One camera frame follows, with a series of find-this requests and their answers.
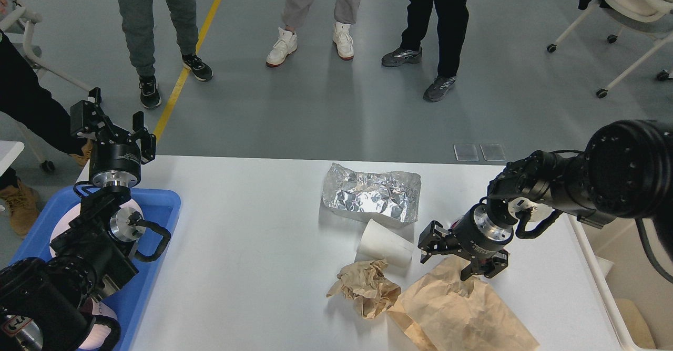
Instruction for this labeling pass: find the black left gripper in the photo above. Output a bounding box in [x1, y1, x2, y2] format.
[69, 87, 156, 188]

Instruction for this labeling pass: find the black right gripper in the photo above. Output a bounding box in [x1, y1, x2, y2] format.
[417, 203, 515, 281]

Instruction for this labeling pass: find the large brown paper sheet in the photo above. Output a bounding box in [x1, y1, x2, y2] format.
[387, 256, 540, 350]

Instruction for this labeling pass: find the brown paper bag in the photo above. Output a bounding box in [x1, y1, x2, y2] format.
[615, 298, 657, 349]

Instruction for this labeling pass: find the pink mug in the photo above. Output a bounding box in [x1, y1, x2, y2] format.
[79, 298, 117, 349]

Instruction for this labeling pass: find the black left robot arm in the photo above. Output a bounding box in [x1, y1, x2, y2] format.
[1, 87, 171, 350]

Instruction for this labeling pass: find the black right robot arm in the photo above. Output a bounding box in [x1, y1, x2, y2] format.
[417, 120, 672, 281]

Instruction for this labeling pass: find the white paper cup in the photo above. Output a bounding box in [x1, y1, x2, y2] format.
[356, 219, 414, 267]

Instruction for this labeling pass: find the crumpled aluminium foil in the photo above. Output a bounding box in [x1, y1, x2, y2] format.
[321, 163, 422, 229]

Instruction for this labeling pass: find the blue plastic tray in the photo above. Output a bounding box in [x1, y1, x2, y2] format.
[5, 186, 182, 350]

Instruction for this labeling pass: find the person with tan boots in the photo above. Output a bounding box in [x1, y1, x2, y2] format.
[1, 33, 93, 239]

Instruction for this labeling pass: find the crumpled brown paper ball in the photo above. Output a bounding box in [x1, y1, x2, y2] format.
[326, 259, 402, 320]

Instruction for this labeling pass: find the left clear floor tile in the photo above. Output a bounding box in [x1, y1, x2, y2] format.
[453, 143, 480, 162]

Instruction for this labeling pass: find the clear floor tile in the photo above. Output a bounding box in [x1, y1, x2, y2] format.
[479, 143, 507, 161]
[453, 143, 480, 162]

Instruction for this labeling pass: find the right clear floor tile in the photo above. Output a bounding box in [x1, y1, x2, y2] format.
[479, 143, 507, 161]

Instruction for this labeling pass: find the white side table corner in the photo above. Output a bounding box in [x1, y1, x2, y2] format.
[0, 140, 25, 176]

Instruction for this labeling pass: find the person in grey trousers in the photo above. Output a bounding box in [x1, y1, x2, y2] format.
[108, 0, 214, 110]

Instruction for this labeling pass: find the white plastic bin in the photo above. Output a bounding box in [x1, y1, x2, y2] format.
[566, 215, 672, 350]

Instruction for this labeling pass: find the person with white sneakers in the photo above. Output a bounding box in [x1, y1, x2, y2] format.
[265, 0, 368, 68]

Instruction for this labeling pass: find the person in black trousers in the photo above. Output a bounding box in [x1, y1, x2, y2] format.
[381, 0, 470, 103]

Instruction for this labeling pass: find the white rolling chair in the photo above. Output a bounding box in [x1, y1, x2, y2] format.
[546, 0, 672, 99]

